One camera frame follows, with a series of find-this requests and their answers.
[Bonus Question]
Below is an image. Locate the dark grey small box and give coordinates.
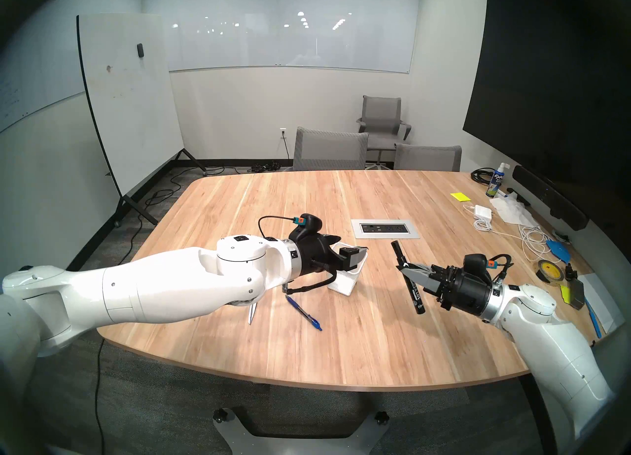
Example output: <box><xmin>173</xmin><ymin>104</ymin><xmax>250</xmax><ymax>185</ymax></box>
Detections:
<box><xmin>567</xmin><ymin>278</ymin><xmax>586</xmax><ymax>310</ymax></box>

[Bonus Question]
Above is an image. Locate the white paper sheet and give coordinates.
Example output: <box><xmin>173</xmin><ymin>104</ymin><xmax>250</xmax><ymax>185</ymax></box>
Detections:
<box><xmin>577</xmin><ymin>274</ymin><xmax>627</xmax><ymax>334</ymax></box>

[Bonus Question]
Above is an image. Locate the large wall glass board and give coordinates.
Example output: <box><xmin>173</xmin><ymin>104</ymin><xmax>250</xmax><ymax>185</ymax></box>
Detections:
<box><xmin>143</xmin><ymin>0</ymin><xmax>422</xmax><ymax>74</ymax></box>

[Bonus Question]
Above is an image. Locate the grey mesh office chair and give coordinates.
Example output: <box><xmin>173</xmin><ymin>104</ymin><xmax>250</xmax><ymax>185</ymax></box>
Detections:
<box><xmin>293</xmin><ymin>126</ymin><xmax>369</xmax><ymax>171</ymax></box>
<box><xmin>394</xmin><ymin>144</ymin><xmax>462</xmax><ymax>172</ymax></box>

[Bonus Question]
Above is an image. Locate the black left wrist camera cable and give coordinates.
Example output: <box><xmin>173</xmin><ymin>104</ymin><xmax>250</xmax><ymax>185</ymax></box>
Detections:
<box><xmin>259</xmin><ymin>215</ymin><xmax>296</xmax><ymax>240</ymax></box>

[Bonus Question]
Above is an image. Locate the black video sound bar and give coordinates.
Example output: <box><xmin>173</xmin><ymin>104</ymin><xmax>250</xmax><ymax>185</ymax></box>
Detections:
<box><xmin>513</xmin><ymin>165</ymin><xmax>590</xmax><ymax>231</ymax></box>

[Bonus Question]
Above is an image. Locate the white mesh pen holder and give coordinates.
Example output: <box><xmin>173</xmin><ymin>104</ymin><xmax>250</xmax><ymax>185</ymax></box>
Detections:
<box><xmin>328</xmin><ymin>242</ymin><xmax>368</xmax><ymax>296</ymax></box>

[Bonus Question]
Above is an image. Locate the blue ballpoint pen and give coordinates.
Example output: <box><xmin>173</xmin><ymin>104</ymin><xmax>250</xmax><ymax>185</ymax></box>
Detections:
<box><xmin>285</xmin><ymin>295</ymin><xmax>323</xmax><ymax>332</ymax></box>

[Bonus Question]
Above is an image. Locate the black strap loop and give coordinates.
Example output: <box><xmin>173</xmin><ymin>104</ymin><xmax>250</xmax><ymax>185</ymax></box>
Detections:
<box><xmin>282</xmin><ymin>269</ymin><xmax>338</xmax><ymax>296</ymax></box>

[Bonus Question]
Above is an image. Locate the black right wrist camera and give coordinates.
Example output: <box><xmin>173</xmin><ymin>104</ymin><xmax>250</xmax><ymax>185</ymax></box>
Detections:
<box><xmin>463</xmin><ymin>254</ymin><xmax>489</xmax><ymax>277</ymax></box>

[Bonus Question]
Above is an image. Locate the long black floor cable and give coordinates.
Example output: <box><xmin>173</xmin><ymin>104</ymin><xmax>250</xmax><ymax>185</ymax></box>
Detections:
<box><xmin>113</xmin><ymin>163</ymin><xmax>225</xmax><ymax>280</ymax></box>

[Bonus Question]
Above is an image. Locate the crumpled white tissue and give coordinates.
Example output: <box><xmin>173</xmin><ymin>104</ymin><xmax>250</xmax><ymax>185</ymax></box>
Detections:
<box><xmin>490</xmin><ymin>197</ymin><xmax>539</xmax><ymax>228</ymax></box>

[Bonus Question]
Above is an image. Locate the grey office chair with armrests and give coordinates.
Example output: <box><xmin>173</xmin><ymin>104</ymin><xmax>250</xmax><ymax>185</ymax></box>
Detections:
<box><xmin>356</xmin><ymin>95</ymin><xmax>412</xmax><ymax>166</ymax></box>

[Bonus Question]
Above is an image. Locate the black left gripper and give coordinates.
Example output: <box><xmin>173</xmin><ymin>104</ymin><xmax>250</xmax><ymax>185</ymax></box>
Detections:
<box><xmin>290</xmin><ymin>235</ymin><xmax>369</xmax><ymax>279</ymax></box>

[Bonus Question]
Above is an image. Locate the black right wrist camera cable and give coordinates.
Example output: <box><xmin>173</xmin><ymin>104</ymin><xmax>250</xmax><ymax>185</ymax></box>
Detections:
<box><xmin>488</xmin><ymin>254</ymin><xmax>513</xmax><ymax>282</ymax></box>

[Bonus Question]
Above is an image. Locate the white charger cable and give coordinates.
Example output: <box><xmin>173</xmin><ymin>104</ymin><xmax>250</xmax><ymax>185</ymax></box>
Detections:
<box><xmin>463</xmin><ymin>205</ymin><xmax>550</xmax><ymax>262</ymax></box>

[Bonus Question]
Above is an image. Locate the black permanent marker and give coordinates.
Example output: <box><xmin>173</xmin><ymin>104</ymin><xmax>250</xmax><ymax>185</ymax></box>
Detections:
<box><xmin>391</xmin><ymin>241</ymin><xmax>427</xmax><ymax>317</ymax></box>

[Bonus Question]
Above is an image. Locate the Expo cleaner spray bottle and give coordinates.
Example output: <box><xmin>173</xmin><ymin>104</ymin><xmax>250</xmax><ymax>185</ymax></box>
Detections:
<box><xmin>486</xmin><ymin>162</ymin><xmax>508</xmax><ymax>198</ymax></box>

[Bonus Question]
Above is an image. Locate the rolling whiteboard on stand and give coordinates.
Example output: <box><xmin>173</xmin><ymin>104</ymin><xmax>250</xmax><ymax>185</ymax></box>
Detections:
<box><xmin>76</xmin><ymin>13</ymin><xmax>208</xmax><ymax>228</ymax></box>

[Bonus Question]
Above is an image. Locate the side wall glass board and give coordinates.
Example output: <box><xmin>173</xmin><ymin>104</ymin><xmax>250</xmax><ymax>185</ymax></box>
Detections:
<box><xmin>0</xmin><ymin>16</ymin><xmax>87</xmax><ymax>132</ymax></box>

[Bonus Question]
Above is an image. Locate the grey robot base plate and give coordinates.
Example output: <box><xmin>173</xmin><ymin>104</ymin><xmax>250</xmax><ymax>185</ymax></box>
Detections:
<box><xmin>213</xmin><ymin>407</ymin><xmax>390</xmax><ymax>455</ymax></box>

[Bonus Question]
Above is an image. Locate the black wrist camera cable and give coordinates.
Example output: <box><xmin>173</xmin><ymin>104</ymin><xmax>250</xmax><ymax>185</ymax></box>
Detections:
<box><xmin>488</xmin><ymin>254</ymin><xmax>513</xmax><ymax>282</ymax></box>
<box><xmin>259</xmin><ymin>215</ymin><xmax>296</xmax><ymax>240</ymax></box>

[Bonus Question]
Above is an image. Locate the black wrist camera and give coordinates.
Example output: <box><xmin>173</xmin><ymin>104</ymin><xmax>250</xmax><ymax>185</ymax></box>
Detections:
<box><xmin>296</xmin><ymin>214</ymin><xmax>323</xmax><ymax>238</ymax></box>
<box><xmin>463</xmin><ymin>254</ymin><xmax>489</xmax><ymax>277</ymax></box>

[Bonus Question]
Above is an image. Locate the large black wall screen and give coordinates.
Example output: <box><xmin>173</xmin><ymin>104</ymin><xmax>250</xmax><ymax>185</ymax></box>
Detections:
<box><xmin>462</xmin><ymin>0</ymin><xmax>631</xmax><ymax>223</ymax></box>

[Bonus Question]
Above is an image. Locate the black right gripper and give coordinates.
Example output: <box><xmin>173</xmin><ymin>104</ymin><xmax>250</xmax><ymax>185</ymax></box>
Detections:
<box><xmin>400</xmin><ymin>263</ymin><xmax>494</xmax><ymax>318</ymax></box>

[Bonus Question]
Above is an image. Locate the grey table outlet panel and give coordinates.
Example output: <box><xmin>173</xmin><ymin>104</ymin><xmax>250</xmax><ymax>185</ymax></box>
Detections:
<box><xmin>351</xmin><ymin>219</ymin><xmax>421</xmax><ymax>239</ymax></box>

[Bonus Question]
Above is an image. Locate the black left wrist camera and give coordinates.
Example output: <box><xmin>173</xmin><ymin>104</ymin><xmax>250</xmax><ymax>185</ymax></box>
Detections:
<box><xmin>296</xmin><ymin>214</ymin><xmax>323</xmax><ymax>238</ymax></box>

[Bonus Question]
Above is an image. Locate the blue flat object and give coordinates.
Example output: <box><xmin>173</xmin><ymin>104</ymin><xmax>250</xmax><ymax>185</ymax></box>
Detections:
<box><xmin>545</xmin><ymin>240</ymin><xmax>572</xmax><ymax>263</ymax></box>

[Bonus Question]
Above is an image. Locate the yellow black tape roll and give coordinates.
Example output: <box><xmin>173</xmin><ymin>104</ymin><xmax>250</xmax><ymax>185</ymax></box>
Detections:
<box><xmin>536</xmin><ymin>259</ymin><xmax>566</xmax><ymax>285</ymax></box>

